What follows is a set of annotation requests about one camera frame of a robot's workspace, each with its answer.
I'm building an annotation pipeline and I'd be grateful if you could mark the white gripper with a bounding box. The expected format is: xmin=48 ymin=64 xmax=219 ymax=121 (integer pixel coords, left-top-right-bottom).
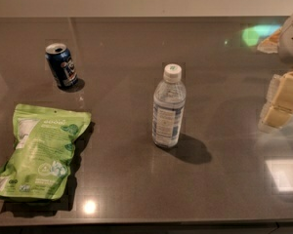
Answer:
xmin=267 ymin=13 xmax=293 ymax=112

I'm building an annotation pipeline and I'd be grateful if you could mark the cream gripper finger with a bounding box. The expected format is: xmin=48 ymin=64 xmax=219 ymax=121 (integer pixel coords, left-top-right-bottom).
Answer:
xmin=258 ymin=102 xmax=292 ymax=133

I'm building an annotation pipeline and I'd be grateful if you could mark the clear plastic water bottle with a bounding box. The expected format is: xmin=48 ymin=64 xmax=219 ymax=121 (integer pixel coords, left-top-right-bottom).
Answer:
xmin=152 ymin=63 xmax=187 ymax=148

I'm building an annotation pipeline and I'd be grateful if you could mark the green rice chip bag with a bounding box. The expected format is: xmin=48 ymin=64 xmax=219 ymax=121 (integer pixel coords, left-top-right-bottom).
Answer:
xmin=0 ymin=104 xmax=91 ymax=202

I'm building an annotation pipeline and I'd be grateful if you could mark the blue soda can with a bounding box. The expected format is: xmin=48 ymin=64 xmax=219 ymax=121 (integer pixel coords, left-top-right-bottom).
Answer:
xmin=45 ymin=43 xmax=78 ymax=89

